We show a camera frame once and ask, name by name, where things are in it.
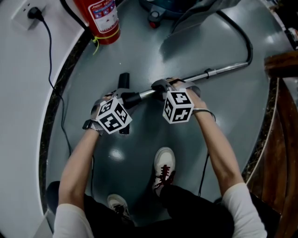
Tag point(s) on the red fire extinguisher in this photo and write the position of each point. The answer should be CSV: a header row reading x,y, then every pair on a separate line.
x,y
104,21

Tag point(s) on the person's right forearm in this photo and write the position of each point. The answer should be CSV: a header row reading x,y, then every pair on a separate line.
x,y
218,151

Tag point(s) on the white shoe with black laces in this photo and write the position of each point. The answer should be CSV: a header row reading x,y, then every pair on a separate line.
x,y
117,203

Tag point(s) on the person's left forearm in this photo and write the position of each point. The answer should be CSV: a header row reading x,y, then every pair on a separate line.
x,y
76,167

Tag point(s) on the person's left hand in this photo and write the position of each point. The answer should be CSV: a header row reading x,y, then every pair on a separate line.
x,y
99,108

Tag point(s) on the yellow plastic tie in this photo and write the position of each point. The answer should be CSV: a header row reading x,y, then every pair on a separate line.
x,y
96,44

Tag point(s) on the white wall socket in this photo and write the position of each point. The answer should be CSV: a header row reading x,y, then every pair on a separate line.
x,y
19,16

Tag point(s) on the white shirt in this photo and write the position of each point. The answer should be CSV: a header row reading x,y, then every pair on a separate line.
x,y
242,209

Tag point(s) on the white shoe with red laces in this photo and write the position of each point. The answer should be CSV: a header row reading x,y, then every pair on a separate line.
x,y
164,162

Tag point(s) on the brown wooden furniture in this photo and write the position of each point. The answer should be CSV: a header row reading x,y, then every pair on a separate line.
x,y
286,139

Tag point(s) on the blue vacuum cleaner body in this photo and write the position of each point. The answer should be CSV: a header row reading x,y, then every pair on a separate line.
x,y
160,9

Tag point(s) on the black trousers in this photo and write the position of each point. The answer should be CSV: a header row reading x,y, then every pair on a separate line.
x,y
198,209

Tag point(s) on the person's right hand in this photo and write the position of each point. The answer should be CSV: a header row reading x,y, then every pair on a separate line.
x,y
196,96

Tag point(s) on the grey cloth cover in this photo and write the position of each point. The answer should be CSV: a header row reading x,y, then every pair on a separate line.
x,y
200,11

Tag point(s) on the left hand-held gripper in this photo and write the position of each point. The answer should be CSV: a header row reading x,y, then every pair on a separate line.
x,y
114,117

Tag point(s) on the silver vacuum wand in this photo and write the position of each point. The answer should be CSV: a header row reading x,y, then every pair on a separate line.
x,y
198,76

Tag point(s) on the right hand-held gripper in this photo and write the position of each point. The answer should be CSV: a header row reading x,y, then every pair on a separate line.
x,y
178,107

